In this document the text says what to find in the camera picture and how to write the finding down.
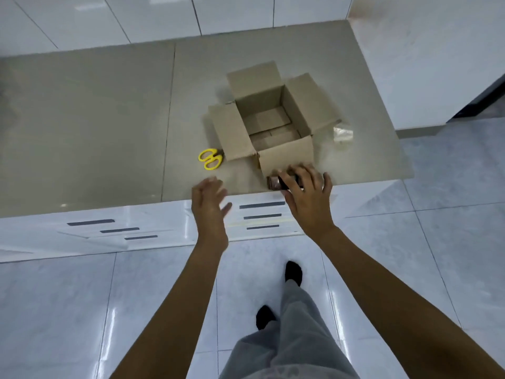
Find person's right hand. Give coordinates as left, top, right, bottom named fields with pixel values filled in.
left=277, top=163, right=337, bottom=242

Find person's left hand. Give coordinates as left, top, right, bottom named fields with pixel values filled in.
left=191, top=176, right=233, bottom=251

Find brown packing tape roll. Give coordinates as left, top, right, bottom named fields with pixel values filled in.
left=267, top=175, right=304, bottom=191

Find person's right forearm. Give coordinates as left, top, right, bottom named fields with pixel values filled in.
left=315, top=226, right=505, bottom=379

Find person's left forearm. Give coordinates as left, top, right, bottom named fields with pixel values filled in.
left=110, top=240, right=229, bottom=379

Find clear tape strip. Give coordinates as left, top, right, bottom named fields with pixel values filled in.
left=332, top=119, right=354, bottom=144

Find open brown cardboard box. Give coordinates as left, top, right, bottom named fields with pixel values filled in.
left=208, top=61, right=342, bottom=181

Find black shoe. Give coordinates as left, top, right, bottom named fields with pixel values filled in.
left=255, top=305, right=277, bottom=331
left=284, top=260, right=304, bottom=288

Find white counter cabinet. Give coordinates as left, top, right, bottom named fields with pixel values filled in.
left=0, top=179, right=416, bottom=264

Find grey trousers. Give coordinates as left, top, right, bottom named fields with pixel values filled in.
left=219, top=279, right=360, bottom=379

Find tall white cabinet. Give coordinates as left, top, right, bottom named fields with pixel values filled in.
left=346, top=0, right=505, bottom=131

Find yellow handled scissors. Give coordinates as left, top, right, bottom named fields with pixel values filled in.
left=198, top=148, right=225, bottom=171

